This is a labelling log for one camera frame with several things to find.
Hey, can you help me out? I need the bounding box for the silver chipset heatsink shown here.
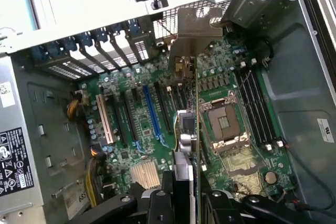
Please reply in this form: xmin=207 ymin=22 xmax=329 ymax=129
xmin=129 ymin=161 xmax=161 ymax=190

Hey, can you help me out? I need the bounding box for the open PC case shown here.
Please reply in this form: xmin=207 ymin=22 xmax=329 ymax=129
xmin=0 ymin=0 xmax=336 ymax=224

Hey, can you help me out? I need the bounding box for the white power connector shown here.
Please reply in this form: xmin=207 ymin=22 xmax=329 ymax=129
xmin=70 ymin=89 xmax=90 ymax=107

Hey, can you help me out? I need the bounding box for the grey power supply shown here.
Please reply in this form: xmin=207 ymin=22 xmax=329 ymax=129
xmin=0 ymin=55 xmax=48 ymax=224

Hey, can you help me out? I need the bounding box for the blue slot latch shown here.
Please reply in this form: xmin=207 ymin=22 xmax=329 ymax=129
xmin=78 ymin=32 xmax=93 ymax=51
xmin=62 ymin=39 xmax=77 ymax=56
xmin=111 ymin=24 xmax=124 ymax=39
xmin=30 ymin=46 xmax=49 ymax=63
xmin=93 ymin=28 xmax=108 ymax=44
xmin=128 ymin=19 xmax=140 ymax=36

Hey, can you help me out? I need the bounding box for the CPU socket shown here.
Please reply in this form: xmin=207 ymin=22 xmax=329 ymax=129
xmin=198 ymin=97 xmax=245 ymax=144

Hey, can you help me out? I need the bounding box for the coin cell battery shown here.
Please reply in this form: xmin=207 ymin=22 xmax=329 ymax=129
xmin=264 ymin=170 xmax=278 ymax=185

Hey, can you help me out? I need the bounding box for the metal socket cover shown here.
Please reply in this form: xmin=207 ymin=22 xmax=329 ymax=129
xmin=209 ymin=131 xmax=251 ymax=155

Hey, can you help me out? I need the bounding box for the long black expansion slot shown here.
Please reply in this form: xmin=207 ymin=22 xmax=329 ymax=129
xmin=122 ymin=90 xmax=139 ymax=141
xmin=153 ymin=80 xmax=172 ymax=133
xmin=113 ymin=92 xmax=127 ymax=144

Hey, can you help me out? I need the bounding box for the green motherboard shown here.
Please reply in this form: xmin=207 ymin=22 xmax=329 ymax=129
xmin=78 ymin=37 xmax=298 ymax=209

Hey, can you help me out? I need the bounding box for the thick braided power cable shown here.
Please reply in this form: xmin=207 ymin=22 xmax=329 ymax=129
xmin=84 ymin=155 xmax=106 ymax=208

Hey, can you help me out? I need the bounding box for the white expansion slot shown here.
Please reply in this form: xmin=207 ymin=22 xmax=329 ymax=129
xmin=95 ymin=93 xmax=116 ymax=145

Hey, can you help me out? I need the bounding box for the blue expansion slot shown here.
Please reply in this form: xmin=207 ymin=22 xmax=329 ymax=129
xmin=142 ymin=84 xmax=163 ymax=142

